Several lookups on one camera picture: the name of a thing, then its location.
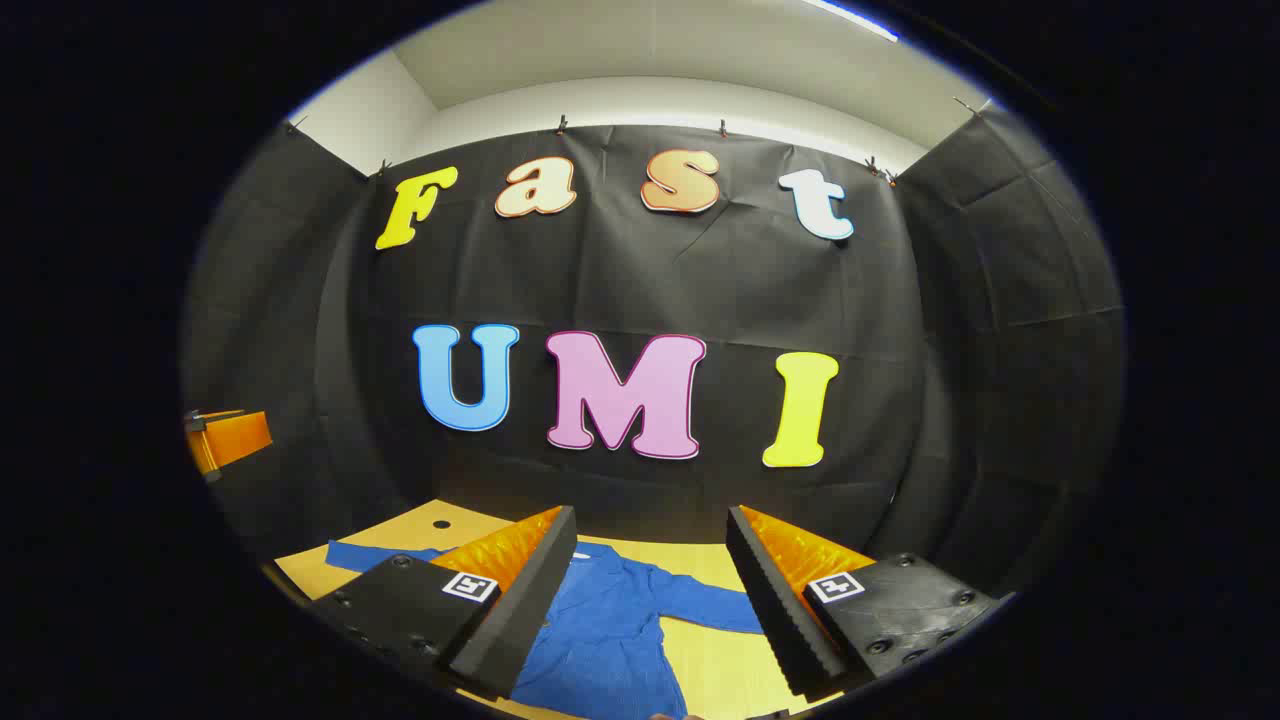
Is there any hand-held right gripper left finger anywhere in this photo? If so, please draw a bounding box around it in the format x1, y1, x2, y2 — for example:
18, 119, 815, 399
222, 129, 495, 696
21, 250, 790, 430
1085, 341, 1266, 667
308, 505, 579, 701

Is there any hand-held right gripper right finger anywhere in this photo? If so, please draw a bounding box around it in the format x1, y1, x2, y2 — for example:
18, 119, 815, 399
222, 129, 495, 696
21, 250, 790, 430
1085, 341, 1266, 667
725, 505, 1003, 704

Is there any blue button shirt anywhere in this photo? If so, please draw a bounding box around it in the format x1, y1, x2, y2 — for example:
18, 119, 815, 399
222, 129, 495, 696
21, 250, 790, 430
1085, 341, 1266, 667
325, 540, 767, 720

